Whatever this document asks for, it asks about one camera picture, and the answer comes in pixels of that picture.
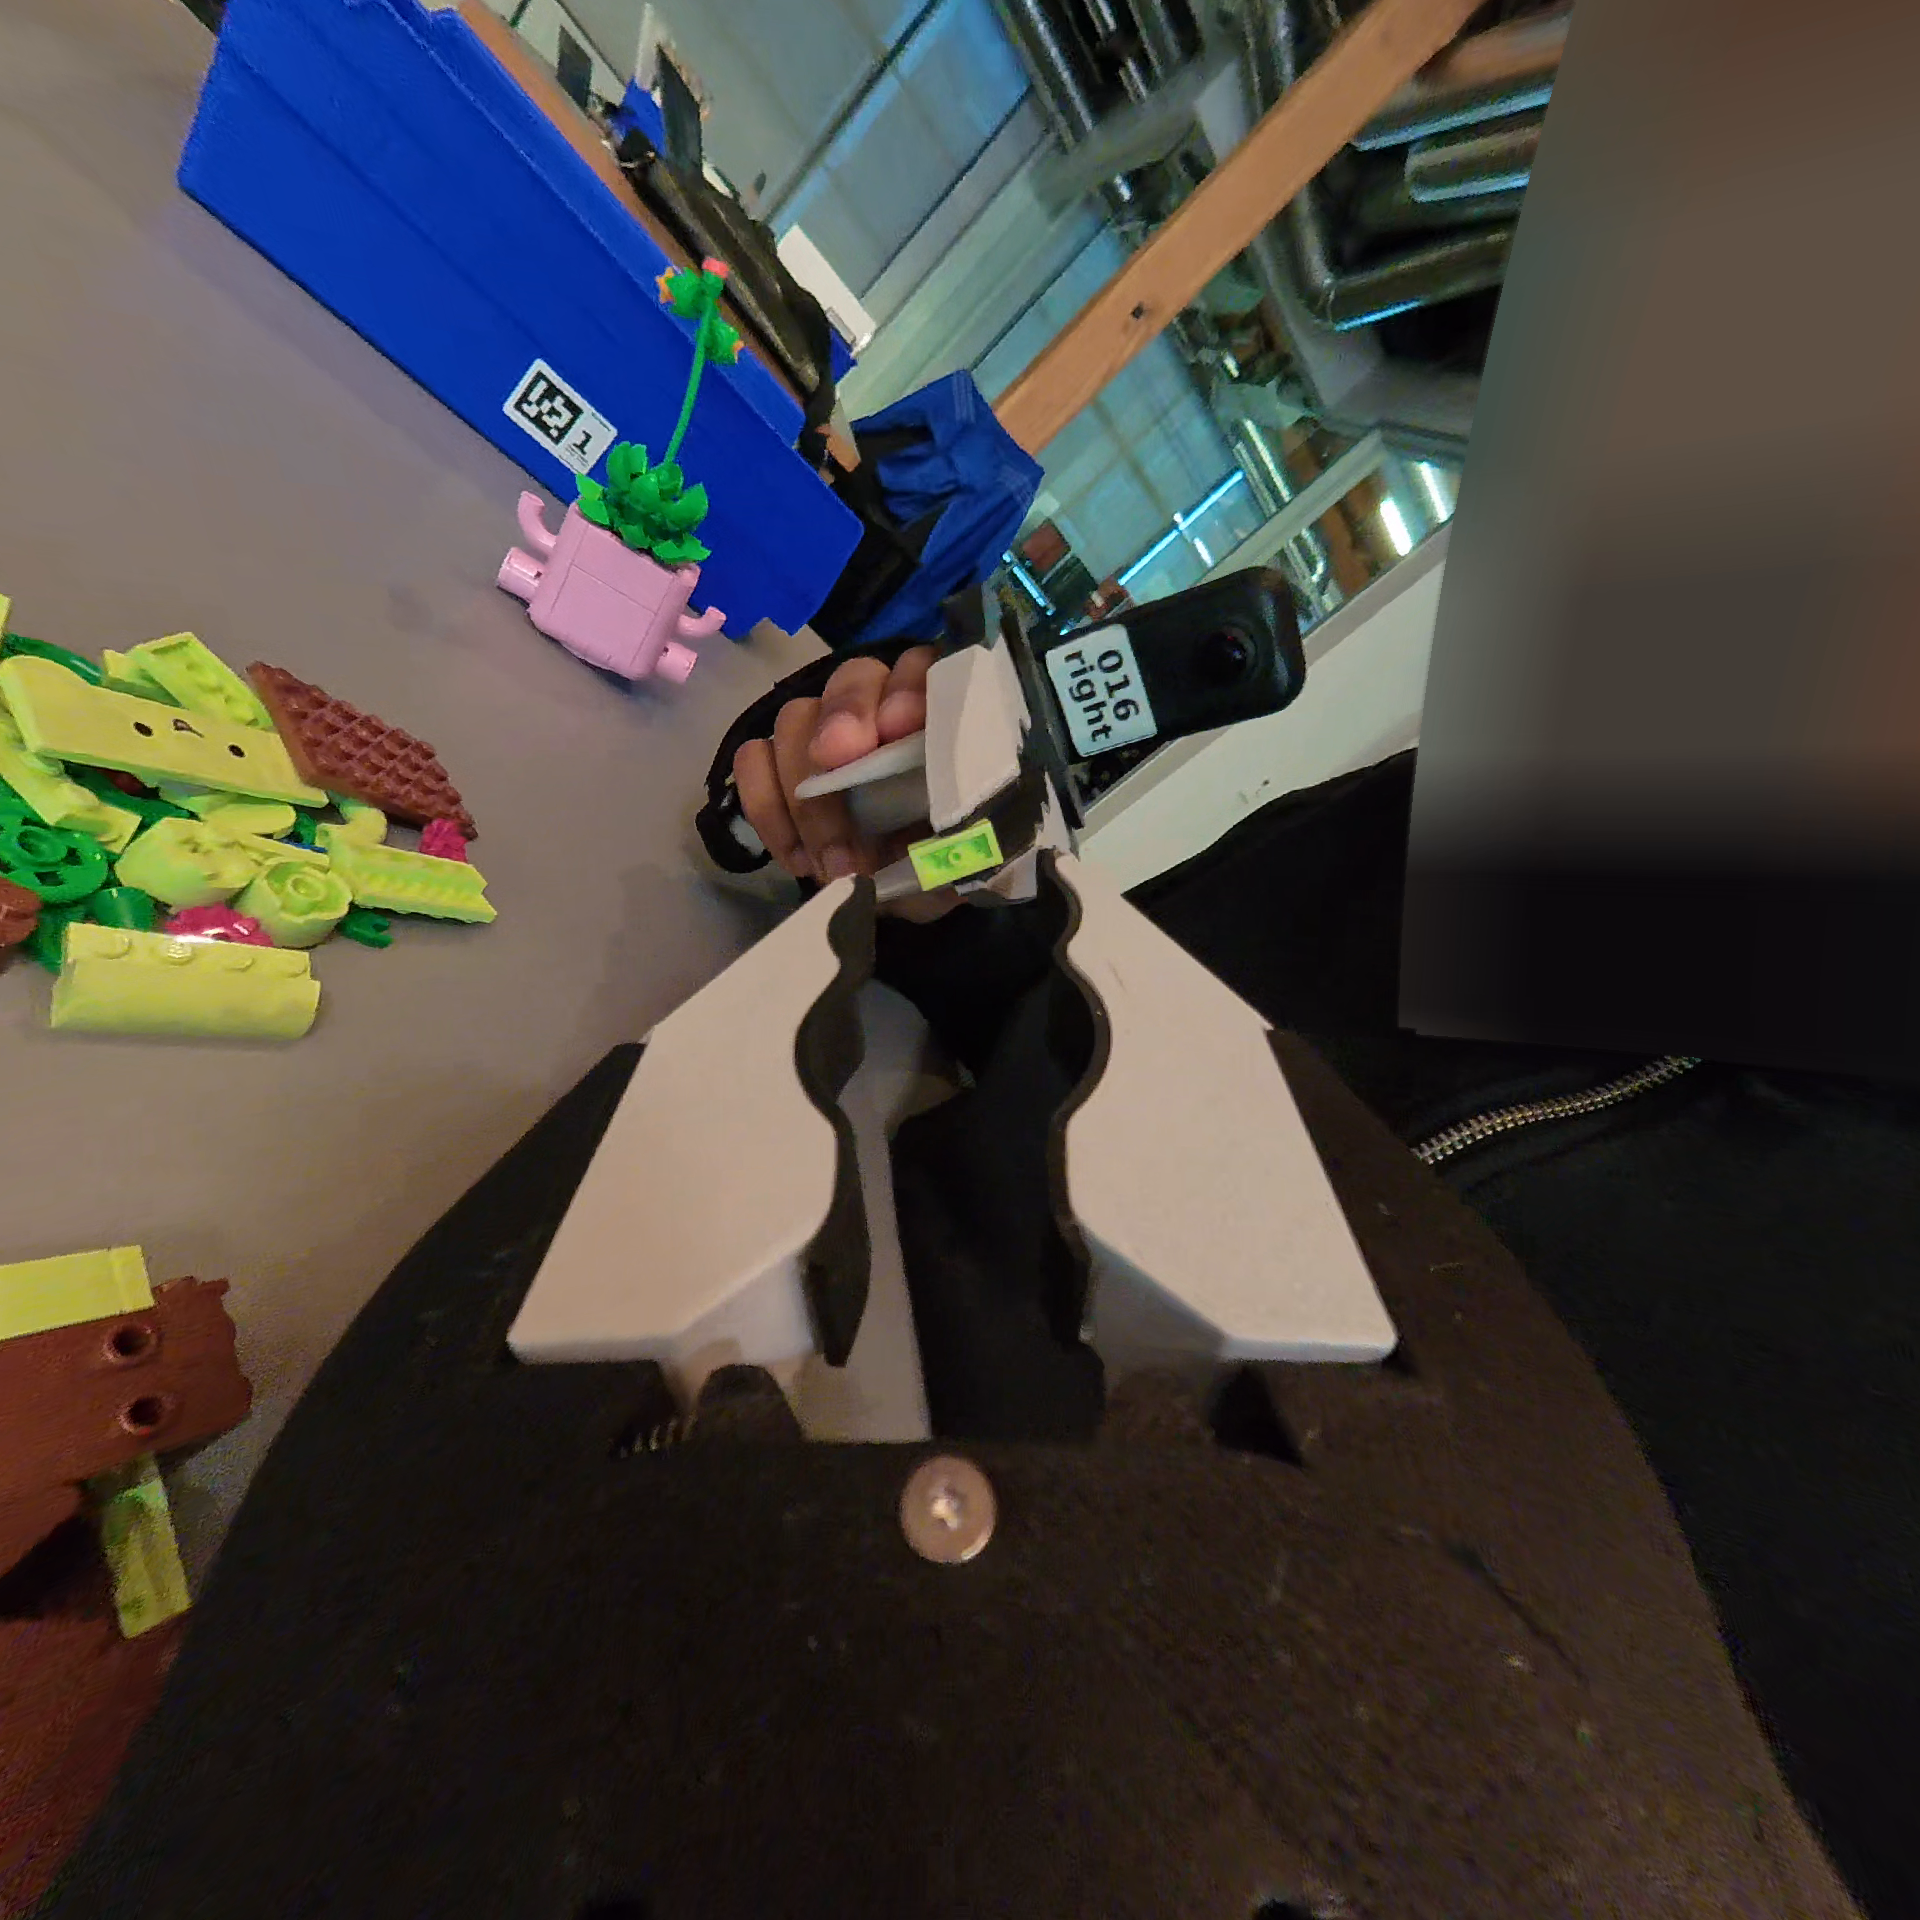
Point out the blue storage bin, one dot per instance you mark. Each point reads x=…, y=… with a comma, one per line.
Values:
x=451, y=255

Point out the green toy flower stem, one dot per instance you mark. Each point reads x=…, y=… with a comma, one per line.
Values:
x=645, y=504

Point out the lime curved brick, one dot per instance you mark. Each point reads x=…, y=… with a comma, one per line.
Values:
x=182, y=990

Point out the small lime square plate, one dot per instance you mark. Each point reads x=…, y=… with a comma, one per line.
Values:
x=955, y=858

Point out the person's right hand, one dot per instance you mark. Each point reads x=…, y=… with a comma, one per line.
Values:
x=841, y=734

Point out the lime brick box with brown bricks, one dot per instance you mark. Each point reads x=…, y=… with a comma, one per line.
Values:
x=91, y=1381

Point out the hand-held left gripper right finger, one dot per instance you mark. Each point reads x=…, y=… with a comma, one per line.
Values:
x=1214, y=1202

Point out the metal ventilation ducts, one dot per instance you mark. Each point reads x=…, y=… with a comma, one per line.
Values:
x=1412, y=181

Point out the brown toy plate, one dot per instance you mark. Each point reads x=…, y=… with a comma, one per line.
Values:
x=375, y=751

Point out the long lime toy plate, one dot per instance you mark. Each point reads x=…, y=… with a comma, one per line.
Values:
x=412, y=886

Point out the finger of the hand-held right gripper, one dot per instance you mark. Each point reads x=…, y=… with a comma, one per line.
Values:
x=1050, y=883
x=983, y=734

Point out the short lime toy plate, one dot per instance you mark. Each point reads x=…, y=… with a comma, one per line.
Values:
x=196, y=676

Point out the blue cloth bag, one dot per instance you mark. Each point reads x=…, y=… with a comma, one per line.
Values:
x=946, y=480

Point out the pile of small toy bricks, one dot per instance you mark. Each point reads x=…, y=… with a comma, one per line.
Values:
x=182, y=869

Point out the wooden ceiling beam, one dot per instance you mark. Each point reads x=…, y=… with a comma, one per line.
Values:
x=1201, y=242

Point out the lime face tile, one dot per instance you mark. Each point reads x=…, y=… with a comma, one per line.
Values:
x=149, y=734

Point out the person's black clothing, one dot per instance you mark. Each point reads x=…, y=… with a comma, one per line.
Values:
x=1652, y=1501

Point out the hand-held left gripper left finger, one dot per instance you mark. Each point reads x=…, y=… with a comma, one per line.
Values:
x=691, y=1202

